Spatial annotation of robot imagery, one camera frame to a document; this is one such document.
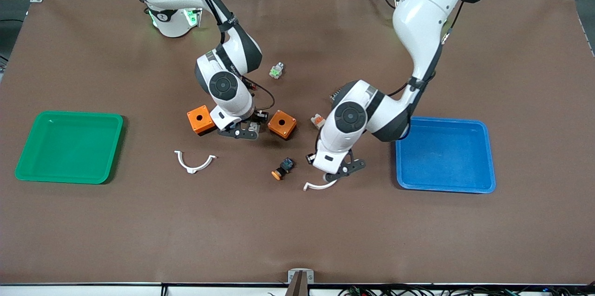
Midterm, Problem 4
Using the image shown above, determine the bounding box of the large white pipe clamp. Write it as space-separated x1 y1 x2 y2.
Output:
304 178 338 191

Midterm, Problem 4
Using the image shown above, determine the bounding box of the yellow mushroom push button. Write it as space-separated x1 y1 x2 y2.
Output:
272 158 295 181

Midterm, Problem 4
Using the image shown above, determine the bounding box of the small white pipe clamp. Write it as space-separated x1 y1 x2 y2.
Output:
174 150 217 174

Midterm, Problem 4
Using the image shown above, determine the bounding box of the blue plastic tray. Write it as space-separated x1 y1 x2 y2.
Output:
395 116 496 194

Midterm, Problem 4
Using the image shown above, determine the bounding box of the brown table mat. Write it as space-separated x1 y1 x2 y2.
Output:
0 0 595 285

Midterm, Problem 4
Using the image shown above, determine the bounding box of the green plastic tray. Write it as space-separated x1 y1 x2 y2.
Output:
15 111 124 184

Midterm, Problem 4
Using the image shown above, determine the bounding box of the orange button enclosure box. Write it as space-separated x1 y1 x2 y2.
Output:
187 105 216 136
268 110 297 140

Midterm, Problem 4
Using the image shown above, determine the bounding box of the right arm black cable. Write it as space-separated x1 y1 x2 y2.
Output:
179 0 276 112

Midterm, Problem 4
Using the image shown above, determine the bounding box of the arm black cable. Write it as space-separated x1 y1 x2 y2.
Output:
388 1 466 98
179 0 276 112

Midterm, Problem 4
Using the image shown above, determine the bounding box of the grey metal table bracket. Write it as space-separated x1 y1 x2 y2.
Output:
284 269 315 296

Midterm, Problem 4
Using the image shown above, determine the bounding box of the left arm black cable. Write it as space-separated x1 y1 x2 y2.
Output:
388 1 466 98

